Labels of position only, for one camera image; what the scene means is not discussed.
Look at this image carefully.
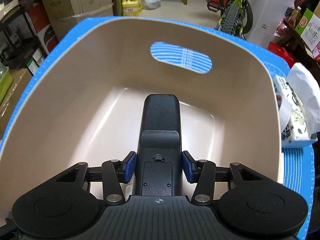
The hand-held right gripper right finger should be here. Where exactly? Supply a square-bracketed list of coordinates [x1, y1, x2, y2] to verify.
[182, 151, 263, 204]

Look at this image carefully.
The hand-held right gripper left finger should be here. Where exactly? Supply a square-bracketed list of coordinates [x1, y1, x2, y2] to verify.
[56, 151, 137, 205]

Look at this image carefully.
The black remote control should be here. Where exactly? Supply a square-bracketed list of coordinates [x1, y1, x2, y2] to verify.
[130, 94, 182, 197]

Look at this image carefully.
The beige plastic basin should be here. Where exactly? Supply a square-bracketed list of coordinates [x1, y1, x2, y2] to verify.
[0, 17, 284, 230]

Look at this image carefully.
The white tape roll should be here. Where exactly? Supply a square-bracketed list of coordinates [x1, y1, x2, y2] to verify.
[275, 92, 293, 134]

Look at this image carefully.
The blue silicone mat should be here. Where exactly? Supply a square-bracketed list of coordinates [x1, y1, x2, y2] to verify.
[0, 16, 316, 240]

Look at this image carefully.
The printed tissue pack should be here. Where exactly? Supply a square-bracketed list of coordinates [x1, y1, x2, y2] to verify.
[272, 75, 313, 148]

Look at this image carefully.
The white plastic bag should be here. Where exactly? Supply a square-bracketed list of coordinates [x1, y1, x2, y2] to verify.
[286, 62, 320, 134]

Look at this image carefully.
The red bag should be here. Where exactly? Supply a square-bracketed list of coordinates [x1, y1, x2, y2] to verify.
[267, 41, 297, 67]

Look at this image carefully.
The green plastic container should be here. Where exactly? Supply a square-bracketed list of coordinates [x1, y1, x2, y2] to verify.
[0, 62, 13, 103]

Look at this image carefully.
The red black appliance box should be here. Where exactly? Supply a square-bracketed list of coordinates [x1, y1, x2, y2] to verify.
[37, 25, 60, 54]

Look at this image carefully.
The plastic-wrapped cardboard box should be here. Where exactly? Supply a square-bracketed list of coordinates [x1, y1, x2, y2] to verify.
[50, 4, 113, 42]

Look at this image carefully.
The green black bicycle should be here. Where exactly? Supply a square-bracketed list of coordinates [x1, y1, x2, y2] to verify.
[206, 0, 254, 39]

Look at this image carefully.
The large yellow jug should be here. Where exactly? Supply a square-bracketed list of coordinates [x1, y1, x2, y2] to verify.
[122, 0, 141, 17]

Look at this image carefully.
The dark wooden shelf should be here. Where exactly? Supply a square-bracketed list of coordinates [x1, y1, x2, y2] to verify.
[282, 20, 320, 63]

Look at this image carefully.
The brown printed cardboard box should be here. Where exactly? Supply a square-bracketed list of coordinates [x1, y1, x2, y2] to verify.
[40, 0, 75, 42]

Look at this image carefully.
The oil bottle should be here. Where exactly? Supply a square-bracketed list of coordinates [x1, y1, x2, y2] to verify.
[287, 6, 302, 28]

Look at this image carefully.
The green white carton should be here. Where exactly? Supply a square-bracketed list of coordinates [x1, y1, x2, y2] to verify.
[295, 7, 320, 53]

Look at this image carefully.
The black metal shelf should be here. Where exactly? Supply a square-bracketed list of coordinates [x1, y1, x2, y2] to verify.
[0, 5, 50, 75]

